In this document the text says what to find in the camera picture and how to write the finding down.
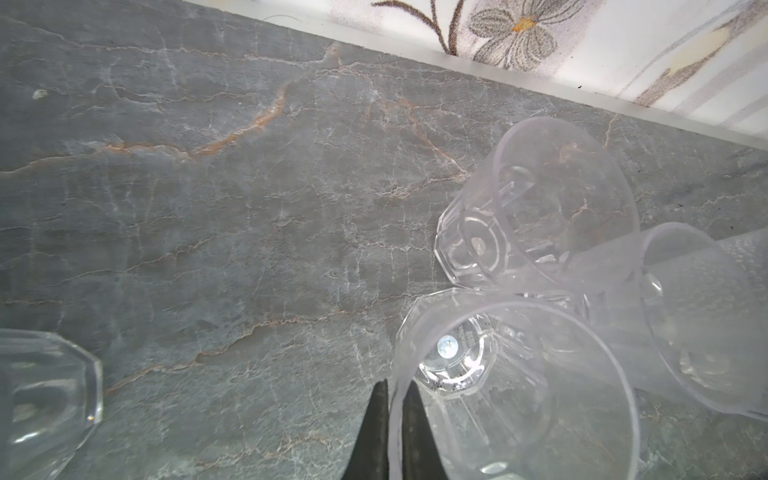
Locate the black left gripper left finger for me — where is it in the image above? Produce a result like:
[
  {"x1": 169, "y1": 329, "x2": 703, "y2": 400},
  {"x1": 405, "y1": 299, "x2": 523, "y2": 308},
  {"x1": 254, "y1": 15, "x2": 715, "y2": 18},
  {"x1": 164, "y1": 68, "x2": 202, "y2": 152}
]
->
[{"x1": 342, "y1": 380, "x2": 389, "y2": 480}]

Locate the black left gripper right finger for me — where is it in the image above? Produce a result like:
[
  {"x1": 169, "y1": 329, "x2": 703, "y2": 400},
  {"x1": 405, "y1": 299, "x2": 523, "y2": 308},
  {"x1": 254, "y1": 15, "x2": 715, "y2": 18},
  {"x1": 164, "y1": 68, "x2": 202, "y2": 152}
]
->
[{"x1": 401, "y1": 381, "x2": 448, "y2": 480}]

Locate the clear faceted cup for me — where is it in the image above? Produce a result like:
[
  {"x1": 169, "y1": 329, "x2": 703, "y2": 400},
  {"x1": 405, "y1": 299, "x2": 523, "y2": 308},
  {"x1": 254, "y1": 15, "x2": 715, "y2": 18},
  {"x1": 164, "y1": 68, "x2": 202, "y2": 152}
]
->
[
  {"x1": 1, "y1": 329, "x2": 103, "y2": 479},
  {"x1": 388, "y1": 288, "x2": 640, "y2": 479},
  {"x1": 434, "y1": 117, "x2": 640, "y2": 294},
  {"x1": 581, "y1": 222, "x2": 767, "y2": 420}
]

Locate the clear faceted cup back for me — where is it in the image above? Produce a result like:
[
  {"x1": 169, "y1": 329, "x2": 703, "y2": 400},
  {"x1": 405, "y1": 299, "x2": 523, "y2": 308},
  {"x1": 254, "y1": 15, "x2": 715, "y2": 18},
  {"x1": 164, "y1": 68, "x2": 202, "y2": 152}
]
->
[{"x1": 434, "y1": 117, "x2": 640, "y2": 294}]

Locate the clear dotted cup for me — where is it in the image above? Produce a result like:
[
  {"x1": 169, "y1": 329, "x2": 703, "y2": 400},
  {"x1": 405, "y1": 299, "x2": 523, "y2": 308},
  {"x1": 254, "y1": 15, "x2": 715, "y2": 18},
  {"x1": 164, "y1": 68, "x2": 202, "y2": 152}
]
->
[{"x1": 718, "y1": 228, "x2": 767, "y2": 315}]

